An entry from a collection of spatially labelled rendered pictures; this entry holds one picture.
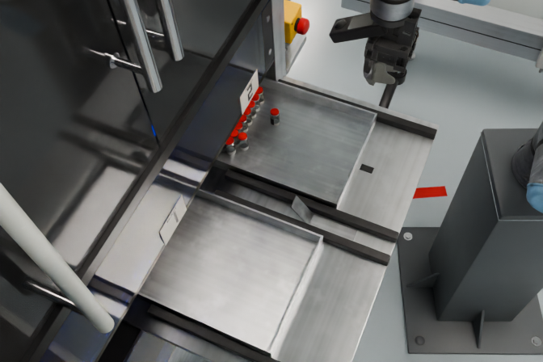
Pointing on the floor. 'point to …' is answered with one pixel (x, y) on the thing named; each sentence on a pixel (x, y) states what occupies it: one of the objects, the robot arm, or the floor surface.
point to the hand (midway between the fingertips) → (370, 78)
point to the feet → (391, 89)
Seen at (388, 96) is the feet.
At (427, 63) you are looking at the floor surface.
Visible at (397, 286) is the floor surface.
